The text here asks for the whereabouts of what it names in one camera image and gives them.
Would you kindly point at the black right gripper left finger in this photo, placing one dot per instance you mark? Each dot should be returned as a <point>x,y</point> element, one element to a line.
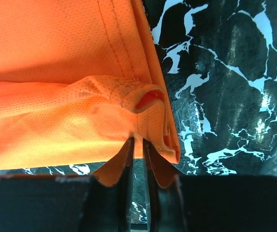
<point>111,195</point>

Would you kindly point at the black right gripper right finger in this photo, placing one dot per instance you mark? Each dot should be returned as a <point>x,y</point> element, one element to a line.
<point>164,203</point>

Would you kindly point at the orange t shirt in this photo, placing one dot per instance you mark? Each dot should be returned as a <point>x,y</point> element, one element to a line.
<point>77,79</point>

